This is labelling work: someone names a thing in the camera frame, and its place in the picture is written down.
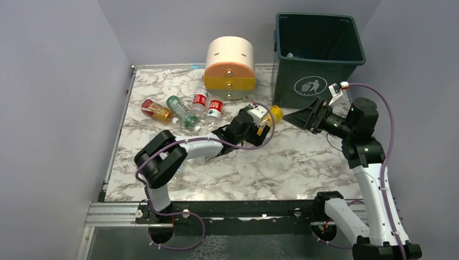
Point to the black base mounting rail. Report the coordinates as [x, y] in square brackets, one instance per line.
[234, 218]

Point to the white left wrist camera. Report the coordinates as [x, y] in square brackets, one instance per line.
[258, 114]

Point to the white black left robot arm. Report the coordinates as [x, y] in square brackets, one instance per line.
[160, 159]

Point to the clear bottle red label left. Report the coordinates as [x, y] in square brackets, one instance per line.
[200, 100]

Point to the clear bottle red label right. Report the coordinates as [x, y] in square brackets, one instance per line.
[213, 116]

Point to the green tinted water bottle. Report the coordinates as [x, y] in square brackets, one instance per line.
[183, 113]

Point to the red label amber tea bottle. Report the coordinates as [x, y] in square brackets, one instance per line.
[158, 112]

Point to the cream orange yellow drawer unit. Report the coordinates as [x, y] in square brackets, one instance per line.
[230, 68]

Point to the clear bottle dark green label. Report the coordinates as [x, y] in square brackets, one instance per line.
[248, 107]

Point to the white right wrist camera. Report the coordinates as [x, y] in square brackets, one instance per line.
[336, 90]

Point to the yellow juice bottle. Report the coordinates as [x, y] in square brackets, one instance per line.
[268, 121]

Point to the dark green plastic bin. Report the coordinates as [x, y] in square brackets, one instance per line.
[327, 49]

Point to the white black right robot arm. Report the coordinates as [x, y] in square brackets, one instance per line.
[383, 237]

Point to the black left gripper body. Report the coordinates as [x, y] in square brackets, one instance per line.
[258, 130]

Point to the clear bottle red label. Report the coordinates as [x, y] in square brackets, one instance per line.
[200, 100]
[213, 116]

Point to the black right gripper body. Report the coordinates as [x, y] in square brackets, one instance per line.
[317, 116]

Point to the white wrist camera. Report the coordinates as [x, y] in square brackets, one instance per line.
[258, 114]
[336, 90]

